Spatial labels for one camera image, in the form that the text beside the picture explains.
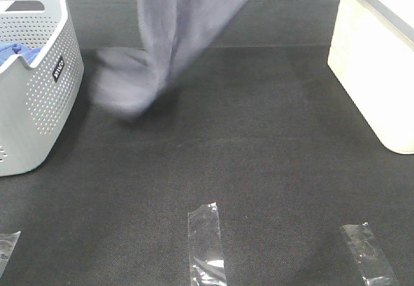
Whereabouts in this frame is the left clear tape strip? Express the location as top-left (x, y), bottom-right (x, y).
top-left (0, 231), bottom-right (21, 277)

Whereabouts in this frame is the grey perforated laundry basket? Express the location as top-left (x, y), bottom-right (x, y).
top-left (1, 0), bottom-right (84, 177)

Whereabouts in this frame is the grey towel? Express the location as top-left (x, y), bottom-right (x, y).
top-left (90, 0), bottom-right (248, 119)

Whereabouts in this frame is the cream plastic storage bin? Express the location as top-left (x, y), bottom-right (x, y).
top-left (327, 0), bottom-right (413, 155)

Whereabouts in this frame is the middle clear tape strip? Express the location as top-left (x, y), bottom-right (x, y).
top-left (188, 203), bottom-right (227, 285)

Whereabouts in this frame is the blue towel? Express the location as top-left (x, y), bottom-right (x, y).
top-left (0, 42), bottom-right (42, 65)

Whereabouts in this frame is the right clear tape strip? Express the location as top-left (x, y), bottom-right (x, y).
top-left (340, 223), bottom-right (399, 286)

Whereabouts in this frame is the clear tape strip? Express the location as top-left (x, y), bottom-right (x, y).
top-left (188, 203), bottom-right (227, 285)
top-left (0, 231), bottom-right (21, 277)
top-left (340, 223), bottom-right (399, 286)

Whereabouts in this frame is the black table mat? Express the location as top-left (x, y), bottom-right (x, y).
top-left (1, 0), bottom-right (413, 285)

